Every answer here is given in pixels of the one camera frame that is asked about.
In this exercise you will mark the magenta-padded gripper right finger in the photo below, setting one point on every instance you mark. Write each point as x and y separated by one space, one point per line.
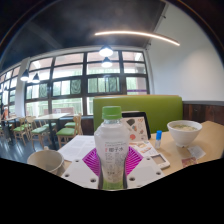
146 170

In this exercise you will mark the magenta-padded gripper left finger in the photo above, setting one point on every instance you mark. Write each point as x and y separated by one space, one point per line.
77 173

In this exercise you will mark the clear green-capped drink bottle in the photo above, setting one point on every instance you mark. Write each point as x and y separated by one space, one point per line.
111 146

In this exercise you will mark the small white grey calculator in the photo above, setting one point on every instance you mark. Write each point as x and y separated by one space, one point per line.
160 161

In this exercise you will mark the printed colourful leaflet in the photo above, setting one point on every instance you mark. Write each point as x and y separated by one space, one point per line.
144 148

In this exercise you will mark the white printed paper sheet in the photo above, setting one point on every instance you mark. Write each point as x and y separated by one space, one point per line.
78 146

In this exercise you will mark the small blue-capped white bottle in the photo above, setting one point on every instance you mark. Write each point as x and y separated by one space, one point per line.
158 140

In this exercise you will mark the white patterned paper cup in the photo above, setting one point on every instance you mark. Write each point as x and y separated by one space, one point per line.
46 160

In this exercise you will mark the small red paper packet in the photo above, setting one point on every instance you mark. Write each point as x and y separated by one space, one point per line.
188 162

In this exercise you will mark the group of green-seated wooden chairs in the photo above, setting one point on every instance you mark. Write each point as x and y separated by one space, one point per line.
66 131

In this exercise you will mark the black-framed picture menu stand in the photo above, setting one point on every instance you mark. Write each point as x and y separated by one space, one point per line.
136 128

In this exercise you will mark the white bowl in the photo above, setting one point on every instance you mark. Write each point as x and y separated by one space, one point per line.
184 135

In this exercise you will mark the small white paper packet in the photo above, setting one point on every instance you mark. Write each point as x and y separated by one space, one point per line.
196 152

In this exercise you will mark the green upholstered bench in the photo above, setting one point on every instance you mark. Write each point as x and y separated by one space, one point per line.
160 110

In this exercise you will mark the wooden dining table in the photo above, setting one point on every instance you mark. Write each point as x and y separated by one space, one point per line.
50 116

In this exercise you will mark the group of pendant lamps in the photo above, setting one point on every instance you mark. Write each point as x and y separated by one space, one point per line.
106 51

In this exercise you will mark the long curved ceiling light strip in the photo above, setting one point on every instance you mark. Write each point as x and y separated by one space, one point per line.
140 33

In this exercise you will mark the large black-framed window wall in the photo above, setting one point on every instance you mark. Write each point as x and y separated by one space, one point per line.
100 85

